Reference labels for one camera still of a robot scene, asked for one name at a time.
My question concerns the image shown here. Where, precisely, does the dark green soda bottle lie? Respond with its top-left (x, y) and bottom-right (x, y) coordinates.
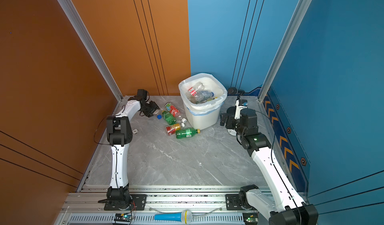
top-left (162, 111), bottom-right (177, 125)

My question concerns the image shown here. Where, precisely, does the aluminium corner post right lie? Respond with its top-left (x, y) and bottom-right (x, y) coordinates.
top-left (258, 0), bottom-right (312, 102)

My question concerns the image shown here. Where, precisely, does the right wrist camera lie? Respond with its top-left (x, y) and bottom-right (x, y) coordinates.
top-left (235, 98), bottom-right (248, 120)

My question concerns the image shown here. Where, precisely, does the left green circuit board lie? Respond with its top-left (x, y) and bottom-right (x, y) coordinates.
top-left (114, 213), bottom-right (133, 225)

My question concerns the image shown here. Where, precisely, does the black microphone stand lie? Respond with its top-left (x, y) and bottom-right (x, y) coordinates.
top-left (228, 87), bottom-right (246, 96)

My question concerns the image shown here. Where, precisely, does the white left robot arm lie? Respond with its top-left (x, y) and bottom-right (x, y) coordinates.
top-left (98, 89), bottom-right (159, 211)

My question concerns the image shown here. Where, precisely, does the red yellow label bottle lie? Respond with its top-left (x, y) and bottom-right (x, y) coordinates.
top-left (166, 123), bottom-right (185, 135)

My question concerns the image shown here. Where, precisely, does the green circuit board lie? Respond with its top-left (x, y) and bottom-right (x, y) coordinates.
top-left (114, 213), bottom-right (133, 225)
top-left (243, 213), bottom-right (259, 225)

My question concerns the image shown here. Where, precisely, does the blue handheld microphone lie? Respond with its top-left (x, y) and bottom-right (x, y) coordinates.
top-left (154, 210), bottom-right (193, 224)

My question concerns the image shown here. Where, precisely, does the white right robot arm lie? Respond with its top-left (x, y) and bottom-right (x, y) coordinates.
top-left (220, 107), bottom-right (319, 225)

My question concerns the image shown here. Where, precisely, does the green bottle yellow cap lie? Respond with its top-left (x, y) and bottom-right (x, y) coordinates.
top-left (176, 128), bottom-right (201, 139)

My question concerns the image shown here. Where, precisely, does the white plastic waste bin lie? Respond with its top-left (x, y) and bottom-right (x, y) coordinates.
top-left (179, 73), bottom-right (228, 130)

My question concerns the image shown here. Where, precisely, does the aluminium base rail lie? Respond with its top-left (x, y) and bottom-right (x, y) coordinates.
top-left (55, 186), bottom-right (273, 225)

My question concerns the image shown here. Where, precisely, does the right green circuit board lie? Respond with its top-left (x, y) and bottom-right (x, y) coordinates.
top-left (243, 213), bottom-right (259, 225)

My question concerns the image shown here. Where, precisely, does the aluminium corner post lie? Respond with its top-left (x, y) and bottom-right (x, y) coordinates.
top-left (258, 0), bottom-right (312, 102)
top-left (57, 0), bottom-right (123, 101)

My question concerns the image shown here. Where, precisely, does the clear soda water bottle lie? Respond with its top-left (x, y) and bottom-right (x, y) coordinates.
top-left (195, 90), bottom-right (214, 102)

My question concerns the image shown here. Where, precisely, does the aluminium corner post left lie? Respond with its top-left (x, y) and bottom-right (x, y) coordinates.
top-left (57, 0), bottom-right (123, 101)

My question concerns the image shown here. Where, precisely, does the red cartoon label bottle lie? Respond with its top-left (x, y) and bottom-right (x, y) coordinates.
top-left (165, 102), bottom-right (187, 123)

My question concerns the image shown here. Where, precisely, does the clear cola bottle yellow cap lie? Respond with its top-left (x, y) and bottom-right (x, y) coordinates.
top-left (188, 82), bottom-right (205, 98)

